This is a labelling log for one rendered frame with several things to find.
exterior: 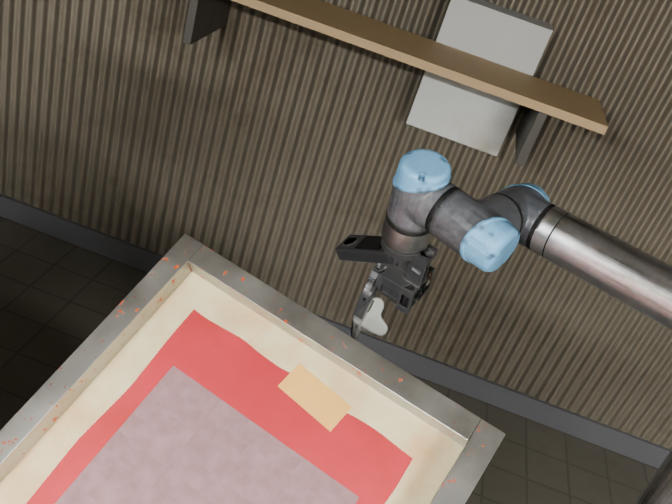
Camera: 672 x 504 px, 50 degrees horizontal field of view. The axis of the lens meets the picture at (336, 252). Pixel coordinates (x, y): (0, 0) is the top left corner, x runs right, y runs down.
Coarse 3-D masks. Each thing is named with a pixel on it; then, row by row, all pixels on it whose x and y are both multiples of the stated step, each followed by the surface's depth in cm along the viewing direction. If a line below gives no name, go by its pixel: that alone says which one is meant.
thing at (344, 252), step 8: (344, 240) 119; (352, 240) 117; (360, 240) 117; (368, 240) 116; (376, 240) 115; (336, 248) 118; (344, 248) 117; (352, 248) 116; (360, 248) 115; (368, 248) 114; (376, 248) 113; (344, 256) 118; (352, 256) 116; (360, 256) 115; (368, 256) 114; (376, 256) 113; (384, 256) 112
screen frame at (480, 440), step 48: (192, 240) 116; (144, 288) 111; (240, 288) 111; (96, 336) 108; (336, 336) 106; (48, 384) 104; (384, 384) 102; (0, 432) 100; (480, 432) 98; (0, 480) 100
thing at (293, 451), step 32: (288, 416) 104; (352, 416) 104; (256, 448) 102; (288, 448) 101; (320, 448) 101; (352, 448) 101; (384, 448) 101; (224, 480) 99; (256, 480) 99; (288, 480) 99; (320, 480) 99; (352, 480) 99; (384, 480) 99
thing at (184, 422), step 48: (192, 336) 111; (144, 384) 107; (192, 384) 107; (240, 384) 107; (96, 432) 104; (144, 432) 103; (192, 432) 103; (240, 432) 103; (48, 480) 100; (96, 480) 100; (144, 480) 100; (192, 480) 100
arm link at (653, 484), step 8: (664, 464) 88; (656, 472) 89; (664, 472) 87; (656, 480) 88; (664, 480) 87; (648, 488) 90; (656, 488) 88; (664, 488) 86; (640, 496) 92; (648, 496) 89; (656, 496) 87; (664, 496) 86
